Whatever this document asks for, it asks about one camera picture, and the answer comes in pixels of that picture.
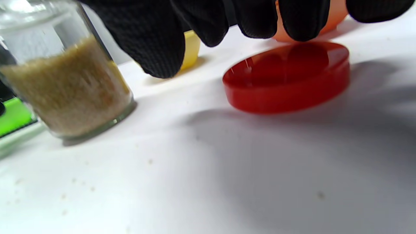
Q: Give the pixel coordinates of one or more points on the person's right hand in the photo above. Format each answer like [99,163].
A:
[169,29]

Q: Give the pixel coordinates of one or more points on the person's left hand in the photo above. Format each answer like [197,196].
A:
[4,92]

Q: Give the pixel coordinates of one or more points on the green plastic dish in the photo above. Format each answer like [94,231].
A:
[13,117]

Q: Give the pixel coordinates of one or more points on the yellow plastic dish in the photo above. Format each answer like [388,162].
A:
[191,48]

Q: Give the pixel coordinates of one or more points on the clear glass jar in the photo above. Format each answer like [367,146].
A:
[65,97]

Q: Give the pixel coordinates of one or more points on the brown sugar granules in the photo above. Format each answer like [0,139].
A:
[71,91]

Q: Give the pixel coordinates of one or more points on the red jar lid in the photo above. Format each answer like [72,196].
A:
[286,81]

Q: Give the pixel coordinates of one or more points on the orange plastic dish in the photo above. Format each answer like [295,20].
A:
[334,14]

